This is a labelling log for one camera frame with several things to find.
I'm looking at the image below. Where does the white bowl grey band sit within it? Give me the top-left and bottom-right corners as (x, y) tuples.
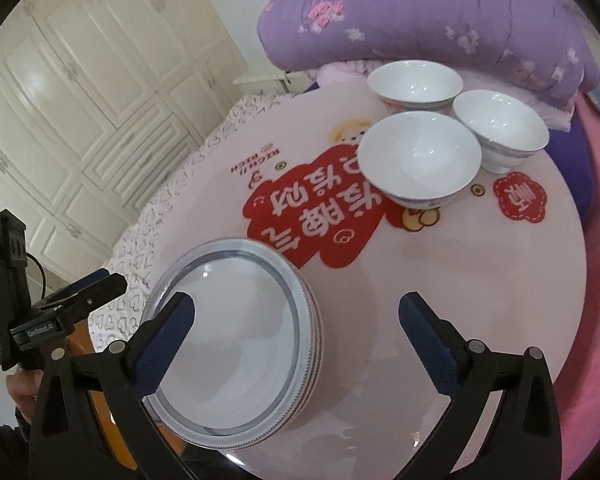
(452, 90), (551, 175)

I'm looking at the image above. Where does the purple floral quilt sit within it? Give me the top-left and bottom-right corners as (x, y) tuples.
(257, 0), (600, 93)

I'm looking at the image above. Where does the pink printed round table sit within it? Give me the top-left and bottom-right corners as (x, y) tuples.
(125, 67), (588, 473)

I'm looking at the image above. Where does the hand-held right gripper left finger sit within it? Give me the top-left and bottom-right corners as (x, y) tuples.
(29, 291), (197, 480)

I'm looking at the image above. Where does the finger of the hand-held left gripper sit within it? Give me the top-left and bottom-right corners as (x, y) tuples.
(55, 274), (128, 321)
(35, 269), (113, 302)

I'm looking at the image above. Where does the person's left forearm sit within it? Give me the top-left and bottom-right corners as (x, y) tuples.
(0, 405), (35, 480)

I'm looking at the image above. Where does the white bowl pink pattern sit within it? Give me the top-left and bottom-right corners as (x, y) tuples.
(366, 60), (465, 116)
(357, 111), (482, 209)

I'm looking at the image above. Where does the cream panelled wardrobe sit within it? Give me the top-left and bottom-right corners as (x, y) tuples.
(0, 0), (251, 281)

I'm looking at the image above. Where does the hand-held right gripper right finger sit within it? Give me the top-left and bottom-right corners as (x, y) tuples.
(398, 291), (563, 480)

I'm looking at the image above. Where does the dark purple blanket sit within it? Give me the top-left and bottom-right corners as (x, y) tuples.
(547, 127), (593, 221)

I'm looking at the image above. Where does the heart print bed sheet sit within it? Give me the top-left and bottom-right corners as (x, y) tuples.
(87, 92), (281, 356)

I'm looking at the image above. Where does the black cable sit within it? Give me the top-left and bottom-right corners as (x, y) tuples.
(26, 254), (48, 303)

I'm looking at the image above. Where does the person's left hand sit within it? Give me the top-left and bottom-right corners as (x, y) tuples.
(5, 367), (46, 428)

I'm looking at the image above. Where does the cream nightstand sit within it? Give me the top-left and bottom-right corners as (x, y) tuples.
(232, 67), (321, 96)

